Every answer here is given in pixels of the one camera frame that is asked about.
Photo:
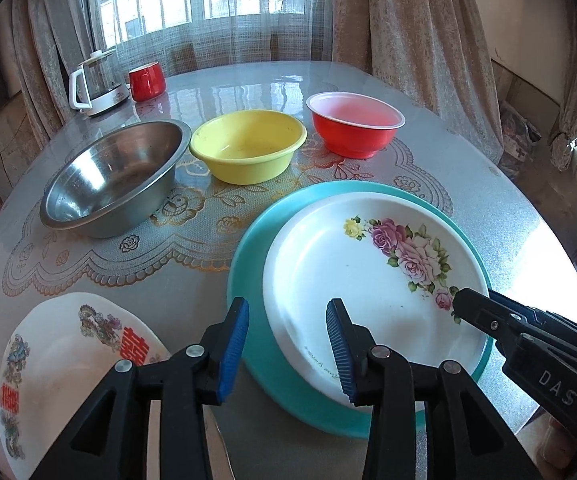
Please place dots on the wooden chair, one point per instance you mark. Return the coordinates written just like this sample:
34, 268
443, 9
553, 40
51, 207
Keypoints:
183, 60
273, 52

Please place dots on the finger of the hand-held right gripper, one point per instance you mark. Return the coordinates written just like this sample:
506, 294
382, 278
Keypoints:
483, 312
523, 310

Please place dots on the patterned cloth bundle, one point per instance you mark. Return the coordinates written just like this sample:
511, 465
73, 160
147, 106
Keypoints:
518, 135

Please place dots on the yellow plastic bowl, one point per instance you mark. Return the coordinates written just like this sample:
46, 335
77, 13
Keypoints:
248, 160

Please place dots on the red mug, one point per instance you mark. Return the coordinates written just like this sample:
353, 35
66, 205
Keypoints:
146, 82

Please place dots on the white floral plate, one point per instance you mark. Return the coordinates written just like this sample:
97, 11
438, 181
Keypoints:
343, 270

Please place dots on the teal plate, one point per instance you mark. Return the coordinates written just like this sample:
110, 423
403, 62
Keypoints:
246, 285

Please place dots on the white sheer curtain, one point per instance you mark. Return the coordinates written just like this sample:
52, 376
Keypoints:
228, 45

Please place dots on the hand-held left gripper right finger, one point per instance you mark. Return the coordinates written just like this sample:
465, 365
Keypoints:
341, 355

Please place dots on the red bowl with white inside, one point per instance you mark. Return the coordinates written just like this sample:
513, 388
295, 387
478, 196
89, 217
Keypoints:
348, 137

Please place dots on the stainless steel bowl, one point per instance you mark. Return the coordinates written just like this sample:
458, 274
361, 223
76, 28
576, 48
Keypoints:
108, 175

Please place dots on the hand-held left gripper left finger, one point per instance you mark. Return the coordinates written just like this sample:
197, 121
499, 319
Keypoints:
233, 350

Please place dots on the white plate with dragon print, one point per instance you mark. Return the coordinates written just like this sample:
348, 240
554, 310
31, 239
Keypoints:
58, 350

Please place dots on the gold-trimmed lace table mat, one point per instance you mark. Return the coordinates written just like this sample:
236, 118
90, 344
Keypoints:
193, 240

